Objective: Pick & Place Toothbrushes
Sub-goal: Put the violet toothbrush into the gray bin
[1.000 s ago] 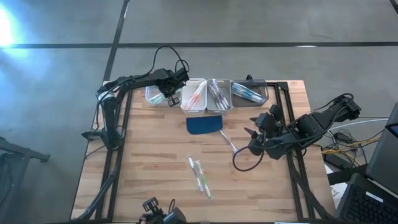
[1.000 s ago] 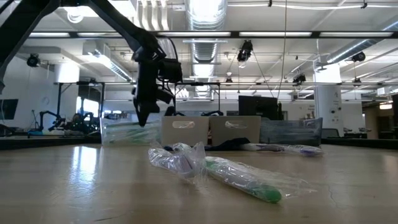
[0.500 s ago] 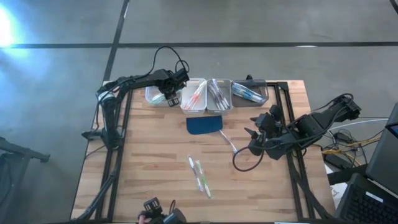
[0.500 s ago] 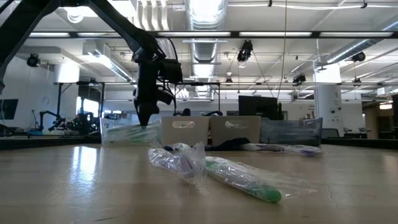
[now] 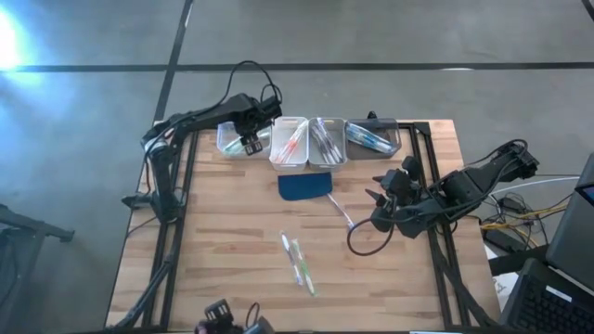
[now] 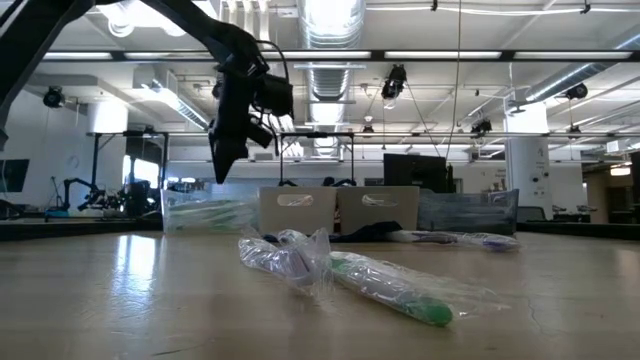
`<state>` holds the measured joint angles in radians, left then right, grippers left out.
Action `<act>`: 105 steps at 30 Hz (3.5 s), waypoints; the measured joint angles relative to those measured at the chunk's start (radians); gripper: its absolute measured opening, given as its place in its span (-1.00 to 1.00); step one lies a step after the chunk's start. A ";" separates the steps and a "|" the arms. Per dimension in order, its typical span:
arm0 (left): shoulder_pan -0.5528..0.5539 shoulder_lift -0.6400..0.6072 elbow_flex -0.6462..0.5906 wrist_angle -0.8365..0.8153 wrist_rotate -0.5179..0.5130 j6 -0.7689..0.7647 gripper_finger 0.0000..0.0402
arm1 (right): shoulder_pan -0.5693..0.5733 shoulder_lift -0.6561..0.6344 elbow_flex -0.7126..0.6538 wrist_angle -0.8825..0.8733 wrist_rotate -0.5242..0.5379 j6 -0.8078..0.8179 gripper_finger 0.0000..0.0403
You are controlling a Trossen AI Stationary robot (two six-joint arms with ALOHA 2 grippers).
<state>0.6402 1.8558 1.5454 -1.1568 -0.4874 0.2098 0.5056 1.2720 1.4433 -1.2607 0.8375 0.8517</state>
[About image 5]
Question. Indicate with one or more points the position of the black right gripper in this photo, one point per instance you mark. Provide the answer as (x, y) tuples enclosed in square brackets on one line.
[(400, 190)]

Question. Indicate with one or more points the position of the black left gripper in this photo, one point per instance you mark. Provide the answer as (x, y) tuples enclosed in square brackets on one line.
[(260, 116)]

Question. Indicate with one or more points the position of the green toothbrush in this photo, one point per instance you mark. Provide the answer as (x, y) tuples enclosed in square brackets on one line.
[(234, 147), (265, 135), (305, 271)]

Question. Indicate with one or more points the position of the orange toothbrush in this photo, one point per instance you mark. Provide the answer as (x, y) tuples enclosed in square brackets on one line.
[(285, 149), (299, 130), (294, 137)]

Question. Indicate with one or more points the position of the blue toothbrush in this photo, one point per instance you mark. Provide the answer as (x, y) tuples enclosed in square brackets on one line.
[(364, 134), (371, 141), (378, 139)]

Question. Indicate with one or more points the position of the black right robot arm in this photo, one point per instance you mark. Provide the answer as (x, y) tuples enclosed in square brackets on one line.
[(464, 190)]

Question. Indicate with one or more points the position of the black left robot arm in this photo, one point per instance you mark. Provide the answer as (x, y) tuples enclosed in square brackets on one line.
[(162, 176)]

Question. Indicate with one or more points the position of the dark smoked plastic bin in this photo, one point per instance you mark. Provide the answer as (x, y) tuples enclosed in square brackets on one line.
[(394, 155)]

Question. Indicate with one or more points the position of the clear plastic bin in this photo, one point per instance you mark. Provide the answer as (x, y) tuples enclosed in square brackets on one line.
[(223, 132)]

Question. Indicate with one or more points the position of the grey plastic bin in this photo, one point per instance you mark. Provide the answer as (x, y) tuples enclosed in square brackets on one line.
[(343, 163)]

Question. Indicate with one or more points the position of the white plastic bin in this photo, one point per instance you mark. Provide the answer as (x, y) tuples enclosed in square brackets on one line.
[(276, 163)]

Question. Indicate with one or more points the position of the blue cloth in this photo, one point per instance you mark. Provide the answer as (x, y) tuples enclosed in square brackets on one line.
[(304, 185)]

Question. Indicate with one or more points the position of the black power adapter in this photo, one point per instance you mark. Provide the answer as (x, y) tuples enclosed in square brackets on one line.
[(512, 204)]

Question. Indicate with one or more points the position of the black power brick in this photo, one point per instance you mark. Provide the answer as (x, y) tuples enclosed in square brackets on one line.
[(503, 240)]

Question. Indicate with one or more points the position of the white paper sheet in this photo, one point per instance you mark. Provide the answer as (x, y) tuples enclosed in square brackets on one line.
[(503, 287)]

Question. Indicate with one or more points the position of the black laptop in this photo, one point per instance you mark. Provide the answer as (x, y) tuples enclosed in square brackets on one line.
[(547, 301)]

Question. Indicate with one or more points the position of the black jointed device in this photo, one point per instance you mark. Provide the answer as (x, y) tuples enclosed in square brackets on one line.
[(220, 320)]

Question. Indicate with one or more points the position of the black metal stand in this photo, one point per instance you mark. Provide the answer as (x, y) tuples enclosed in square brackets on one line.
[(18, 260)]

